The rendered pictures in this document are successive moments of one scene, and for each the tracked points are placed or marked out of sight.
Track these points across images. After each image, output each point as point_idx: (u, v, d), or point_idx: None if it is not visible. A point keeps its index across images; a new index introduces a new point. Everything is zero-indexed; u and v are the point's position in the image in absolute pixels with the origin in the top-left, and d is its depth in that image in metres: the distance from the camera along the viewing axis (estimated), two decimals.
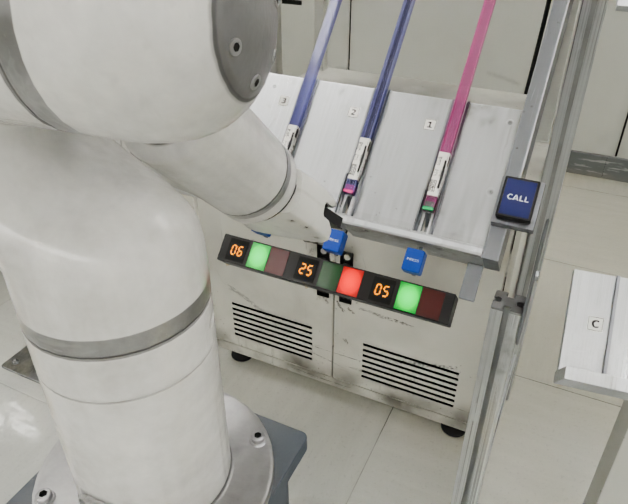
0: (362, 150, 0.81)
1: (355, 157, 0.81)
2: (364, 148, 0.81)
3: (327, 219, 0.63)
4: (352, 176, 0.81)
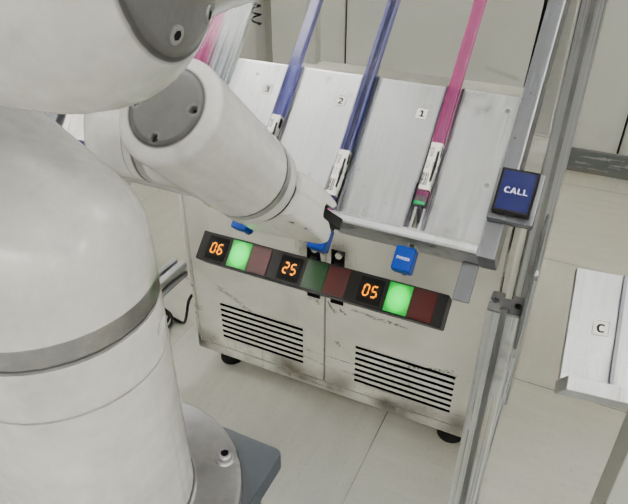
0: (341, 163, 0.75)
1: (333, 171, 0.75)
2: (343, 161, 0.75)
3: (327, 220, 0.63)
4: (330, 191, 0.75)
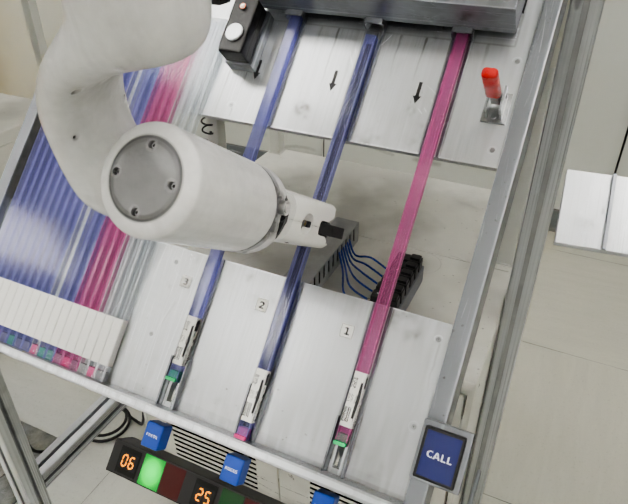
0: (258, 385, 0.68)
1: (250, 393, 0.68)
2: (261, 383, 0.68)
3: None
4: (246, 418, 0.68)
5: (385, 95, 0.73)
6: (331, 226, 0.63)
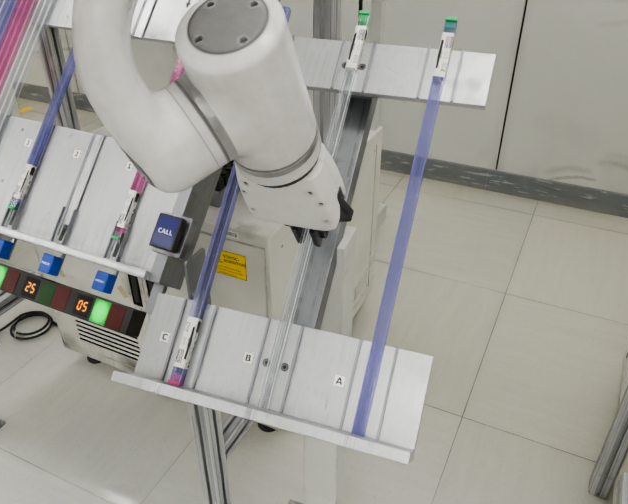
0: (190, 332, 0.71)
1: (182, 340, 0.71)
2: (192, 330, 0.71)
3: (339, 206, 0.63)
4: (179, 364, 0.70)
5: (168, 3, 1.01)
6: None
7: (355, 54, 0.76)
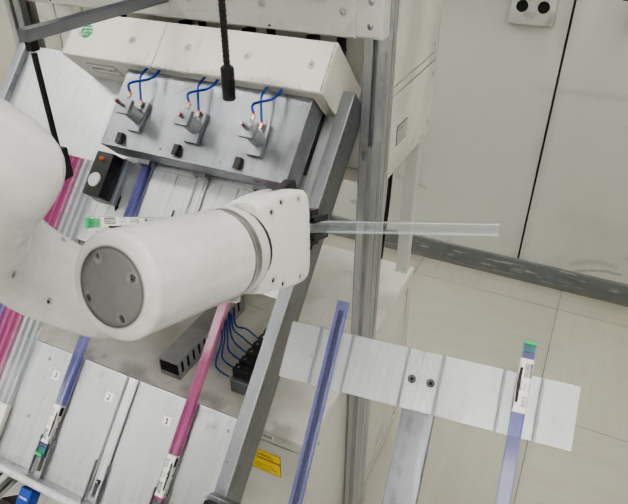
0: None
1: None
2: None
3: (281, 190, 0.63)
4: None
5: None
6: None
7: (130, 222, 0.76)
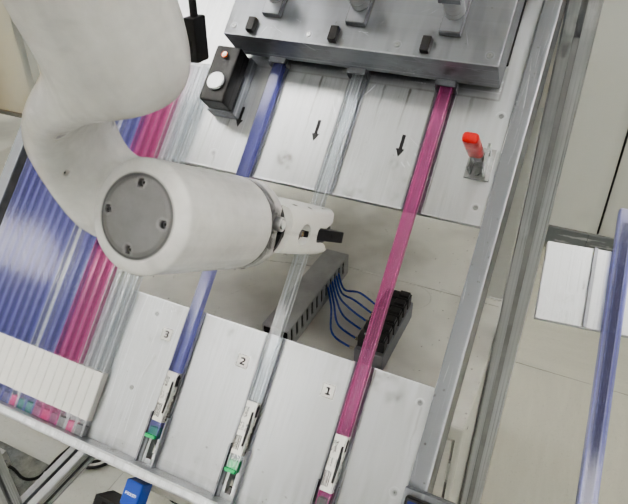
0: None
1: None
2: None
3: None
4: None
5: (368, 146, 0.72)
6: (330, 232, 0.63)
7: (246, 417, 0.68)
